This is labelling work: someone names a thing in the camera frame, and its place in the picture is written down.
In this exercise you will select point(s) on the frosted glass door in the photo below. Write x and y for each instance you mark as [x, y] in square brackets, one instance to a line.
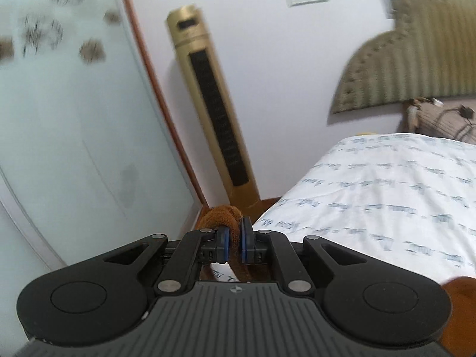
[74, 137]

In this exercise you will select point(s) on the white printed bed blanket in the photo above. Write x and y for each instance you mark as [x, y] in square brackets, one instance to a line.
[379, 200]

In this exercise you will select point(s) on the beige patterned pillow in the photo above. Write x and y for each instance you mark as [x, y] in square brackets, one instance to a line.
[435, 119]

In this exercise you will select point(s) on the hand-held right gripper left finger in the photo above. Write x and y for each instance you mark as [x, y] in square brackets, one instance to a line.
[222, 246]

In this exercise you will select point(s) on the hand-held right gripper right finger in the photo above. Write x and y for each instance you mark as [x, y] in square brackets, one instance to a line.
[245, 241]

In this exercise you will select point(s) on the brown small cloth garment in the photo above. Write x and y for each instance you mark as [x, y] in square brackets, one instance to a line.
[235, 220]

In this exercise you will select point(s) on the olive padded headboard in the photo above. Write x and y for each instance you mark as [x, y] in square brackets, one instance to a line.
[416, 52]

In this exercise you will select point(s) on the gold tower fan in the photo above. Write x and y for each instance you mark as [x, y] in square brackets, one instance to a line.
[214, 111]

